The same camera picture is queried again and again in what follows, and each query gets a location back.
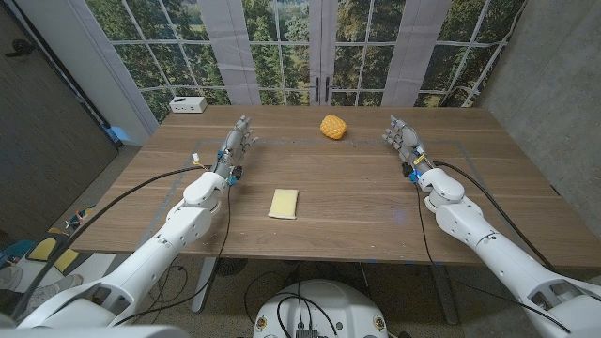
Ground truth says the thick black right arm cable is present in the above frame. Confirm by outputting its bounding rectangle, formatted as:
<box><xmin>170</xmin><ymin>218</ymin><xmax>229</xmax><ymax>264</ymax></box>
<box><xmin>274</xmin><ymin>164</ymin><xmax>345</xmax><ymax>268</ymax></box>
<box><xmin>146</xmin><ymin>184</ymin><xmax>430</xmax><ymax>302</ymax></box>
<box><xmin>431</xmin><ymin>161</ymin><xmax>558</xmax><ymax>272</ymax></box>

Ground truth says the black ribbed round disc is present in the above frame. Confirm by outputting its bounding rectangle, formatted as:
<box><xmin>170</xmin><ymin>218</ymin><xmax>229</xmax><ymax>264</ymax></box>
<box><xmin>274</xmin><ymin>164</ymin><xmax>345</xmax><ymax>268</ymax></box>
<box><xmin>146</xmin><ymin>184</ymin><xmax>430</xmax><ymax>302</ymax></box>
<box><xmin>214</xmin><ymin>257</ymin><xmax>249</xmax><ymax>277</ymax></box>

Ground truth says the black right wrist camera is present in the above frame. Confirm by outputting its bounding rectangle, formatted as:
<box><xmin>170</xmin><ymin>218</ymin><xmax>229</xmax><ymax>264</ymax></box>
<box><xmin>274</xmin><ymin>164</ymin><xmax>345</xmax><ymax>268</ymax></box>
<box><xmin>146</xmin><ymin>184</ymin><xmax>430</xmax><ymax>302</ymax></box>
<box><xmin>401</xmin><ymin>161</ymin><xmax>422</xmax><ymax>184</ymax></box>

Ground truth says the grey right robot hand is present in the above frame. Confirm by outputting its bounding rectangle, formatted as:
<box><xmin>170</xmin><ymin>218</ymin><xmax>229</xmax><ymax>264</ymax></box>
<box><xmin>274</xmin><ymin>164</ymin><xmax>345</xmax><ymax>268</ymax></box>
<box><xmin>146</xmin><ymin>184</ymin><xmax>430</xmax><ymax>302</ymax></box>
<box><xmin>381</xmin><ymin>115</ymin><xmax>436</xmax><ymax>177</ymax></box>

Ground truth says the grey white shoe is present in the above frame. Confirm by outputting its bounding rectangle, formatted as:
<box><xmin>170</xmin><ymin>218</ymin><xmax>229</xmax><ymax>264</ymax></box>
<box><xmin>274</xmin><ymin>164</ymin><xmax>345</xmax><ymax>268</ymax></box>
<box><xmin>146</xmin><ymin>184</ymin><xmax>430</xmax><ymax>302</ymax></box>
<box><xmin>27</xmin><ymin>274</ymin><xmax>85</xmax><ymax>309</ymax></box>

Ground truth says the white table leg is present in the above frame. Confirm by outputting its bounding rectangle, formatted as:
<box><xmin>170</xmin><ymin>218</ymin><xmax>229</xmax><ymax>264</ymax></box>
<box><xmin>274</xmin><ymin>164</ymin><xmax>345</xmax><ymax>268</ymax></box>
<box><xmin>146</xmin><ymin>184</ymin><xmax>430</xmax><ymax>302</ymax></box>
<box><xmin>191</xmin><ymin>256</ymin><xmax>218</xmax><ymax>315</ymax></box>
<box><xmin>429</xmin><ymin>265</ymin><xmax>460</xmax><ymax>326</ymax></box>

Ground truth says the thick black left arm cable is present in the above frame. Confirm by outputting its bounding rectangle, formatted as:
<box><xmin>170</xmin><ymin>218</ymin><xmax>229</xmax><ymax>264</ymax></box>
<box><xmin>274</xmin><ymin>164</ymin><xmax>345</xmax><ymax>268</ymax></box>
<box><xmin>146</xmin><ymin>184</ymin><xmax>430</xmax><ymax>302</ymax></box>
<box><xmin>8</xmin><ymin>163</ymin><xmax>215</xmax><ymax>323</ymax></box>

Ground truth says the pale yellow sponge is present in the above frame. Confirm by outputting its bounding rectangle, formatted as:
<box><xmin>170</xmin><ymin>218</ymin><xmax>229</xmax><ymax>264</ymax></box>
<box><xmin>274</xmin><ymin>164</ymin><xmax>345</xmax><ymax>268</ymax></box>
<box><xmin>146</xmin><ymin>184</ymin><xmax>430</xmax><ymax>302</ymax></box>
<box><xmin>268</xmin><ymin>188</ymin><xmax>300</xmax><ymax>221</ymax></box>

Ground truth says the white robot chest edge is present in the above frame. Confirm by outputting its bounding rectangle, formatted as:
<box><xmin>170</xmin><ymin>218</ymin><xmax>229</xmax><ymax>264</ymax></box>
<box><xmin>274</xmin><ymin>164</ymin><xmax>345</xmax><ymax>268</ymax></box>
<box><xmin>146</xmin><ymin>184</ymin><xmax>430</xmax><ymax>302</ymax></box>
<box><xmin>0</xmin><ymin>324</ymin><xmax>190</xmax><ymax>338</ymax></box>

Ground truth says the small colourful floor tool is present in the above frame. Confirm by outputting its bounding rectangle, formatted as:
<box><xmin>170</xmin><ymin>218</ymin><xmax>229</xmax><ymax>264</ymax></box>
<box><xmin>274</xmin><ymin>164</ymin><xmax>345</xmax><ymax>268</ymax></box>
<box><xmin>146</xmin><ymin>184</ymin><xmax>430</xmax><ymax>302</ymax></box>
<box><xmin>65</xmin><ymin>204</ymin><xmax>98</xmax><ymax>231</ymax></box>

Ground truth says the printed window forest backdrop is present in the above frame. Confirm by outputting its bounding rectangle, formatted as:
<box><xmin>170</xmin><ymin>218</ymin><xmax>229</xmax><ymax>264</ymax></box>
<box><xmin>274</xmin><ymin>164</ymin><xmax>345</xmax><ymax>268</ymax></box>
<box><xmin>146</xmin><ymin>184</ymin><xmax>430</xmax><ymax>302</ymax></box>
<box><xmin>84</xmin><ymin>0</ymin><xmax>527</xmax><ymax>124</ymax></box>

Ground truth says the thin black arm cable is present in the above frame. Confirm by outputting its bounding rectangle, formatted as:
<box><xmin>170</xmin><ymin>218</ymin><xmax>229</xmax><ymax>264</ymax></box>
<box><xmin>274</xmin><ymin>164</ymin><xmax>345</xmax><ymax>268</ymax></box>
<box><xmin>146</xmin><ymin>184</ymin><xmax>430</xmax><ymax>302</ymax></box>
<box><xmin>112</xmin><ymin>182</ymin><xmax>234</xmax><ymax>328</ymax></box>
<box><xmin>413</xmin><ymin>181</ymin><xmax>573</xmax><ymax>335</ymax></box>

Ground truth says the orange toy pineapple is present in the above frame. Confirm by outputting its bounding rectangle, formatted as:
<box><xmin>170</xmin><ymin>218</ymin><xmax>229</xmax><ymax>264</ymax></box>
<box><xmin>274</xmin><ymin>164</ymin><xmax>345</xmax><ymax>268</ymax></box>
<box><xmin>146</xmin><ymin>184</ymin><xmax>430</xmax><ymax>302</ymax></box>
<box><xmin>319</xmin><ymin>114</ymin><xmax>348</xmax><ymax>141</ymax></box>

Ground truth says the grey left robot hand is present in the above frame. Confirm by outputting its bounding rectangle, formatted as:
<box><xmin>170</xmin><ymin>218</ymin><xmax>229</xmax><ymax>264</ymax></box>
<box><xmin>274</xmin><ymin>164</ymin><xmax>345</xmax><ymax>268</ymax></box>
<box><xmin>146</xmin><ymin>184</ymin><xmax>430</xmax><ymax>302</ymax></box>
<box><xmin>213</xmin><ymin>115</ymin><xmax>259</xmax><ymax>177</ymax></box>

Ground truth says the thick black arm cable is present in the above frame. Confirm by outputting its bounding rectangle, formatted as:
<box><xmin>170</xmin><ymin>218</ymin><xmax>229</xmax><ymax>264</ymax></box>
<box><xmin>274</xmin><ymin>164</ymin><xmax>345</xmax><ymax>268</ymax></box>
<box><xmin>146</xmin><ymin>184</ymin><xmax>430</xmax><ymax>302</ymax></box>
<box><xmin>8</xmin><ymin>163</ymin><xmax>215</xmax><ymax>323</ymax></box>
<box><xmin>431</xmin><ymin>161</ymin><xmax>558</xmax><ymax>272</ymax></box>

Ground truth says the white robot torso base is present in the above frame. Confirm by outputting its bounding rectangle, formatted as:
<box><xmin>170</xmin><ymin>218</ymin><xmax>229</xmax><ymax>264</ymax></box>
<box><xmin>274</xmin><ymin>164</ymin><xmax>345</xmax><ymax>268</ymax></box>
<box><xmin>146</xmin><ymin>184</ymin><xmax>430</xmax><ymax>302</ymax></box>
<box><xmin>253</xmin><ymin>279</ymin><xmax>389</xmax><ymax>338</ymax></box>

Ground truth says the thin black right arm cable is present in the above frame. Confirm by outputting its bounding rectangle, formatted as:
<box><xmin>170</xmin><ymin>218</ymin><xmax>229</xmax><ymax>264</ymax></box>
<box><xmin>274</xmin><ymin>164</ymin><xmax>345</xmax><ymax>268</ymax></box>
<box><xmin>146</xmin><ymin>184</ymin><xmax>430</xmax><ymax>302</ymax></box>
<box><xmin>413</xmin><ymin>181</ymin><xmax>573</xmax><ymax>335</ymax></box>

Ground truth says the white power strip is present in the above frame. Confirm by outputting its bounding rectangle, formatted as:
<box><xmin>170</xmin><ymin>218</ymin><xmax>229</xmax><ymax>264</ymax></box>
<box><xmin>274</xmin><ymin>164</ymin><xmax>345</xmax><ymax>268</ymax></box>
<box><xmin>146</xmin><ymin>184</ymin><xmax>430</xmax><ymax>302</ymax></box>
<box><xmin>168</xmin><ymin>96</ymin><xmax>208</xmax><ymax>115</ymax></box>

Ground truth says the black door handle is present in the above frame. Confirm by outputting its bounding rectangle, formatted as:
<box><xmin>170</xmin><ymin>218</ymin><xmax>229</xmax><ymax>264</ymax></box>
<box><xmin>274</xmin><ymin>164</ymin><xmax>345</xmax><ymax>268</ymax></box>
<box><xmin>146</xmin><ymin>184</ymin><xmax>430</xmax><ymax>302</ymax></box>
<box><xmin>4</xmin><ymin>38</ymin><xmax>37</xmax><ymax>58</ymax></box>

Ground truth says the yellow black cushion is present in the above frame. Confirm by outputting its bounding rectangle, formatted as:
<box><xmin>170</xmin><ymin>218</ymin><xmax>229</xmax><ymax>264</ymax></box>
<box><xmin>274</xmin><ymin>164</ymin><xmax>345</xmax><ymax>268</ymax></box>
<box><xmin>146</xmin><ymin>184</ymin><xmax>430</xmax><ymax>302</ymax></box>
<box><xmin>25</xmin><ymin>237</ymin><xmax>80</xmax><ymax>274</ymax></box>

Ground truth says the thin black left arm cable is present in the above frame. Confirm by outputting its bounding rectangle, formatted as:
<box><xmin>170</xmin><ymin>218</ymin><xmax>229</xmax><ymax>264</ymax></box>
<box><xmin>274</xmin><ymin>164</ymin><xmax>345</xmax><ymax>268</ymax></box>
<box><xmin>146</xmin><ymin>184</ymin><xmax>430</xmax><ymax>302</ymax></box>
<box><xmin>112</xmin><ymin>182</ymin><xmax>234</xmax><ymax>328</ymax></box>

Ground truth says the black torso cable loop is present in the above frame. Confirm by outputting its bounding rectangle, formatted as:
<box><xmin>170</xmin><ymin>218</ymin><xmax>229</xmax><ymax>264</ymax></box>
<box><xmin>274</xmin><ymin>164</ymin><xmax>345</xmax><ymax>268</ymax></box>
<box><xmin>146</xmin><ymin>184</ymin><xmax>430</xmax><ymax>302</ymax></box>
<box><xmin>275</xmin><ymin>291</ymin><xmax>340</xmax><ymax>337</ymax></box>

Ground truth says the dark wooden door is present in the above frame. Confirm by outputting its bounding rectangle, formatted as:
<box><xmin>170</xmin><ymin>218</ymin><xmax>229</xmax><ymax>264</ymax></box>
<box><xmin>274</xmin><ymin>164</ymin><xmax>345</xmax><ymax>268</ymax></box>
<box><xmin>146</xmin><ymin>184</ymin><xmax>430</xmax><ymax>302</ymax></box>
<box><xmin>0</xmin><ymin>0</ymin><xmax>119</xmax><ymax>245</ymax></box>

